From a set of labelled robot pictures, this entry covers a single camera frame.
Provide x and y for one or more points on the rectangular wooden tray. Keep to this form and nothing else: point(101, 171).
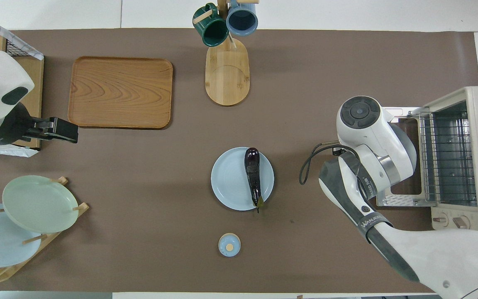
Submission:
point(118, 93)

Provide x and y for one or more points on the wooden plate rack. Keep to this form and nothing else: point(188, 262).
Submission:
point(82, 207)

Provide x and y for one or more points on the brown table mat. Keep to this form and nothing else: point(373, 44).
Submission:
point(160, 187)

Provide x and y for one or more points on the pale green plate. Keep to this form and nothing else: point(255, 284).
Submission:
point(40, 203)

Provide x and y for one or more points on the blue grey mug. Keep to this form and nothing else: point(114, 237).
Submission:
point(242, 20)

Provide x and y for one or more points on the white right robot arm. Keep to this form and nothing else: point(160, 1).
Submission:
point(371, 133)

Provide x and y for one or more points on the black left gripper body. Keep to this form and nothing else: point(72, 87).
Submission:
point(60, 130)

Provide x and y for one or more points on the light blue round plate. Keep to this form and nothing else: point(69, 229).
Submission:
point(228, 180)

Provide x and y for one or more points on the wooden mug tree stand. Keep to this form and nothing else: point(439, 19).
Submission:
point(226, 79)

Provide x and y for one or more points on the beige oven knob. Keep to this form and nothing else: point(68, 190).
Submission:
point(440, 220)
point(459, 222)

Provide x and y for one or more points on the dark purple eggplant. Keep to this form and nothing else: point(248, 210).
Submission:
point(253, 174)

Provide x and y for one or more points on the white paper sheet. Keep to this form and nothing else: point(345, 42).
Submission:
point(15, 152)

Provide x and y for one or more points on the dark green mug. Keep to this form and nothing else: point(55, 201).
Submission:
point(212, 33)

